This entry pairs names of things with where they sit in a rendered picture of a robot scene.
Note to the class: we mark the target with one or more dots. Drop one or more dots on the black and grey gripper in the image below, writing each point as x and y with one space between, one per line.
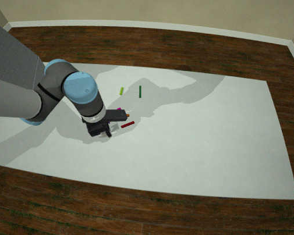
98 128

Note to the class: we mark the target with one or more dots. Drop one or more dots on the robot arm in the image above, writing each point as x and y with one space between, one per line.
61 79

